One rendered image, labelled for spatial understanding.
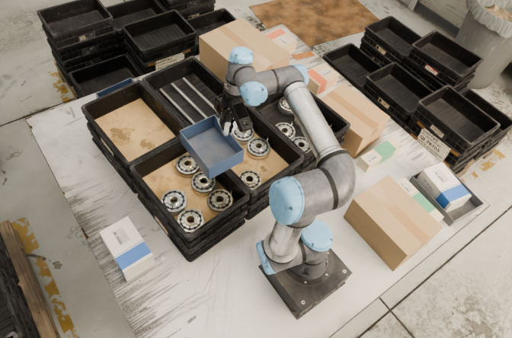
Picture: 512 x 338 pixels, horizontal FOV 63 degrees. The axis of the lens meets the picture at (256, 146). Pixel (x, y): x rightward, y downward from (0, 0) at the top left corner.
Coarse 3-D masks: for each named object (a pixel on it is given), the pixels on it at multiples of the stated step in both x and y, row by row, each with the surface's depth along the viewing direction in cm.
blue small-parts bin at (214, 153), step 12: (204, 120) 156; (216, 120) 157; (180, 132) 151; (192, 132) 156; (204, 132) 160; (216, 132) 160; (192, 144) 156; (204, 144) 157; (216, 144) 157; (228, 144) 157; (192, 156) 152; (204, 156) 153; (216, 156) 154; (228, 156) 154; (240, 156) 149; (204, 168) 146; (216, 168) 145; (228, 168) 150
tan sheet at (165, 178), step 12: (180, 156) 181; (168, 168) 177; (144, 180) 172; (156, 180) 172; (168, 180) 173; (180, 180) 173; (216, 180) 175; (156, 192) 169; (192, 192) 171; (192, 204) 167; (204, 204) 168; (204, 216) 164
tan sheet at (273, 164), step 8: (256, 136) 192; (272, 152) 187; (248, 160) 183; (256, 160) 184; (264, 160) 184; (272, 160) 184; (280, 160) 185; (232, 168) 180; (240, 168) 180; (248, 168) 180; (256, 168) 181; (264, 168) 181; (272, 168) 182; (280, 168) 182; (264, 176) 179; (272, 176) 179
